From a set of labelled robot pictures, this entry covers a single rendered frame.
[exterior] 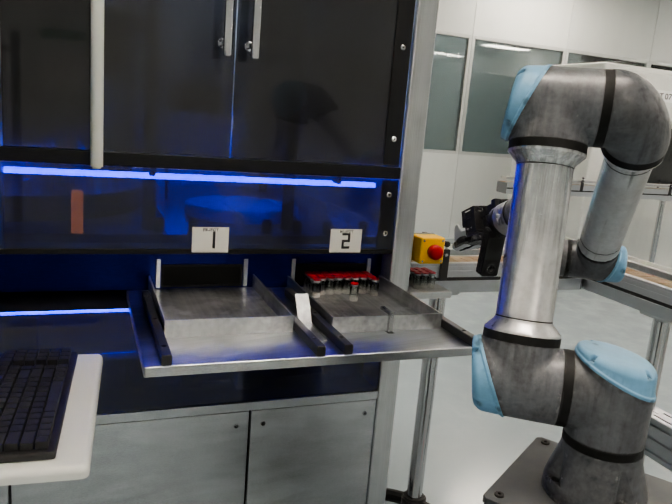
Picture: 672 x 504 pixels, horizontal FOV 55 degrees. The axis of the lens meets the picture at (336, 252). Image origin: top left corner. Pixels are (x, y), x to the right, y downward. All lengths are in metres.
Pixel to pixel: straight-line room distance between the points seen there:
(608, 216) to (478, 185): 6.16
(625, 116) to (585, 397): 0.40
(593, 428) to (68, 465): 0.76
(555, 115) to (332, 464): 1.18
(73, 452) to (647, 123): 0.97
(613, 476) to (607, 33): 7.45
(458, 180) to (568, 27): 2.08
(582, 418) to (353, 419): 0.91
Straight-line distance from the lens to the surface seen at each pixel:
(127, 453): 1.70
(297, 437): 1.78
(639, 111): 1.03
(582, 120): 1.02
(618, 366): 1.00
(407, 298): 1.60
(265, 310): 1.48
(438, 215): 7.14
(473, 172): 7.29
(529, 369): 1.00
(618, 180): 1.14
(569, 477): 1.06
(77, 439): 1.12
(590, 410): 1.01
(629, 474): 1.07
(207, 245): 1.53
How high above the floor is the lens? 1.33
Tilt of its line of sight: 12 degrees down
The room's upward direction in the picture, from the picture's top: 5 degrees clockwise
